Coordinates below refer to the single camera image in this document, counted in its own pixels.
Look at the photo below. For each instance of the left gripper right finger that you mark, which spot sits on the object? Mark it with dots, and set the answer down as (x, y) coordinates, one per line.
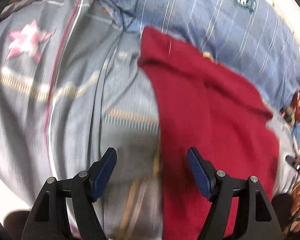
(255, 216)

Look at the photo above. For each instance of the visible finger of the right gripper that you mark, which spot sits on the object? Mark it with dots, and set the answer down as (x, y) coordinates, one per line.
(293, 163)

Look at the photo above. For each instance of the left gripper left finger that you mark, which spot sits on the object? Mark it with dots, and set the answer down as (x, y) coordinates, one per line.
(49, 218)

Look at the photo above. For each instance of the red small sweater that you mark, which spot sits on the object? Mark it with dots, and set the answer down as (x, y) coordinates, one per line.
(204, 105)

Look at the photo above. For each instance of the grey patterned bed sheet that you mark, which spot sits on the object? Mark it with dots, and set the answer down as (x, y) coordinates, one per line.
(71, 87)

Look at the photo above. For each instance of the blue plaid pillow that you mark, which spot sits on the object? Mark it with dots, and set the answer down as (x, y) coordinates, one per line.
(248, 36)

